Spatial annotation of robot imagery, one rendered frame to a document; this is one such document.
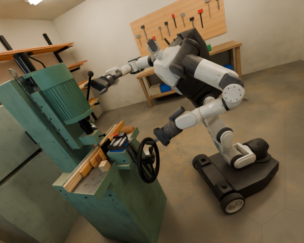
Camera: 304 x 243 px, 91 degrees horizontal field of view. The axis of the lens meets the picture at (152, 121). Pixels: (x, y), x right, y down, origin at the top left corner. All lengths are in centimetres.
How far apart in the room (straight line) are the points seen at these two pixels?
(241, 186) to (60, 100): 148
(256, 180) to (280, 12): 354
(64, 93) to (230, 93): 80
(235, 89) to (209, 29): 342
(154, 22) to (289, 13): 270
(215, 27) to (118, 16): 220
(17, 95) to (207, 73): 100
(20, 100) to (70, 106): 29
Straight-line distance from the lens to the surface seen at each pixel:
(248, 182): 159
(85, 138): 108
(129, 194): 113
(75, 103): 93
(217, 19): 406
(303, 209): 174
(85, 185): 97
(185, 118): 73
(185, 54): 75
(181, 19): 400
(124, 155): 90
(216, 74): 70
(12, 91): 112
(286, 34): 455
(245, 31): 423
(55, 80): 91
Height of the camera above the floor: 144
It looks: 27 degrees down
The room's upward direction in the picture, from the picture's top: 22 degrees counter-clockwise
